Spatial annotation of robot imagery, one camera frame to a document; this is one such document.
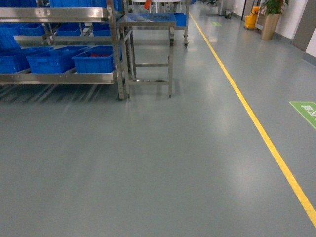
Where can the steel shelf rack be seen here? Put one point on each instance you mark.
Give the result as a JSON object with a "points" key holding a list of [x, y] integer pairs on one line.
{"points": [[39, 29]]}

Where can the blue bin middle lower shelf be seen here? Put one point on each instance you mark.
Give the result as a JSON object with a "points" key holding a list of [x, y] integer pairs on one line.
{"points": [[55, 61]]}

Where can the plant in gold pot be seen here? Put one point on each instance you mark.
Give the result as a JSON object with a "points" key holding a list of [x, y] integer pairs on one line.
{"points": [[272, 9]]}

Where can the blue bin with red parts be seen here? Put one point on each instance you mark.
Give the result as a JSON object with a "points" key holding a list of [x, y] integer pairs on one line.
{"points": [[99, 59]]}

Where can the steel frame table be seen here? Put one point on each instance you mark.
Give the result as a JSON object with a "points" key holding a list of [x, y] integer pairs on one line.
{"points": [[147, 41]]}

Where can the yellow mop bucket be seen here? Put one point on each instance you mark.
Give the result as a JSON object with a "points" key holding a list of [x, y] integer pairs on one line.
{"points": [[250, 20]]}

